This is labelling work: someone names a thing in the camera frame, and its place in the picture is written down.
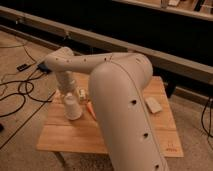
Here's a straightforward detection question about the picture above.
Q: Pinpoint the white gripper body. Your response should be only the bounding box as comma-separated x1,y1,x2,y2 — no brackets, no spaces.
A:
56,75,76,95

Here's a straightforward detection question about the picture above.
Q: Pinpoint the white ceramic cup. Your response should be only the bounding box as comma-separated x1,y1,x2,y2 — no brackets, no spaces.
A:
64,93,82,120

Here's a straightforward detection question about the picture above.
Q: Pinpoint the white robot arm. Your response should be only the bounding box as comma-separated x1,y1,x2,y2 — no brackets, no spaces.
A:
45,47,169,171

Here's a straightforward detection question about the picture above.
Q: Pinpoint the white milk carton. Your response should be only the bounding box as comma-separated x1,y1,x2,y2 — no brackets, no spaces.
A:
78,89,87,100

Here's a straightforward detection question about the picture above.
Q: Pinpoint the black power adapter box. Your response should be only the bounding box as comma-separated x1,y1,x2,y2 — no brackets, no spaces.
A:
38,62,51,74

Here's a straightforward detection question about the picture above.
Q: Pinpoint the orange carrot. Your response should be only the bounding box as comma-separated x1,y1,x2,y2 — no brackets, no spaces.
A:
87,101,97,120

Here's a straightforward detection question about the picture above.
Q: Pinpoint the small black device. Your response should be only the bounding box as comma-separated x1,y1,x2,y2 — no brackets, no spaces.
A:
16,64,31,72

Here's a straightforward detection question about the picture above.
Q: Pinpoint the wooden table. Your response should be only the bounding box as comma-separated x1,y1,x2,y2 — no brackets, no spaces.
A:
37,76,184,158

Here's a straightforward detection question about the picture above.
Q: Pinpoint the white sponge block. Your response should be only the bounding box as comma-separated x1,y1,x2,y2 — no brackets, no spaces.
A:
145,97,162,114

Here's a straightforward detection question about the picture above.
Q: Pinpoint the black floor cable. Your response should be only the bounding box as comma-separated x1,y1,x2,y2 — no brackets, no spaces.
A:
0,71,56,118

